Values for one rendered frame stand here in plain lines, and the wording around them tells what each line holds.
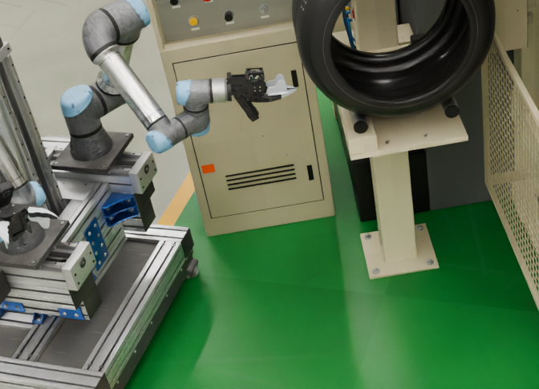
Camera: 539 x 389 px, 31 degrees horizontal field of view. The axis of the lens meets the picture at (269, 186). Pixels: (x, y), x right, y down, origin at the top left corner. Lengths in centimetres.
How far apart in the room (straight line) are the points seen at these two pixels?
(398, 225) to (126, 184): 103
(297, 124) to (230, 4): 56
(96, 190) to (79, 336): 52
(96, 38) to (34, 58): 288
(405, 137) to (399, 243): 78
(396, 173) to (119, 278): 111
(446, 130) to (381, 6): 46
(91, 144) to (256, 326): 92
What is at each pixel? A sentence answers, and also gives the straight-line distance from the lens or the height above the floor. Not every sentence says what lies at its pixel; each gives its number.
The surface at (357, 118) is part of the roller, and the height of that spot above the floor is 92.
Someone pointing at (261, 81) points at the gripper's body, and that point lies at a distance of 290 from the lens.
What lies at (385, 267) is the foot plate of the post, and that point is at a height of 1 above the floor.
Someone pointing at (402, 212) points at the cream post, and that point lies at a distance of 363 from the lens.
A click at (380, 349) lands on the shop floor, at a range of 347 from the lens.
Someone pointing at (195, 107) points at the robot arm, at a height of 103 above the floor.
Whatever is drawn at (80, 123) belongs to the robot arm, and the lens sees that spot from 335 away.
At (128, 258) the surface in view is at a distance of 375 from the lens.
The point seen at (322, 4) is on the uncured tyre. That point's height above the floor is 133.
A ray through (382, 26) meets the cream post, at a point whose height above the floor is 103.
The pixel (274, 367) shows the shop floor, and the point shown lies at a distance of 347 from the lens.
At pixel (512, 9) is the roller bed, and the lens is 320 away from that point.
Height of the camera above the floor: 253
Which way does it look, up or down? 36 degrees down
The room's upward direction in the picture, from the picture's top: 11 degrees counter-clockwise
